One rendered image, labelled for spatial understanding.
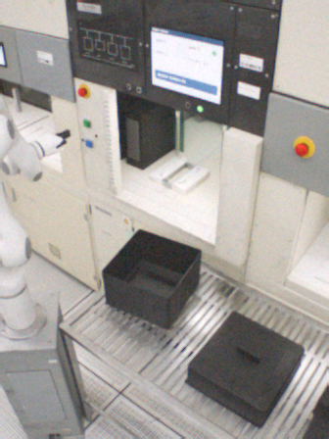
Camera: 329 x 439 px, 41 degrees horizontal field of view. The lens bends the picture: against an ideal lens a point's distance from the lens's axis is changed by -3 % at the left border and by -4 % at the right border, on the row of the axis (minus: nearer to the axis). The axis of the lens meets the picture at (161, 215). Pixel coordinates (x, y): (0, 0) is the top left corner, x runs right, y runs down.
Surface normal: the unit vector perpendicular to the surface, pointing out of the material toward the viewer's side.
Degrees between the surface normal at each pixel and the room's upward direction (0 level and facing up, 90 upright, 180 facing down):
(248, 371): 0
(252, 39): 90
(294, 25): 90
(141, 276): 0
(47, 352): 90
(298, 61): 90
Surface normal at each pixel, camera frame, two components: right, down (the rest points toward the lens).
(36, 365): 0.12, 0.61
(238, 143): -0.61, 0.50
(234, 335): -0.01, -0.78
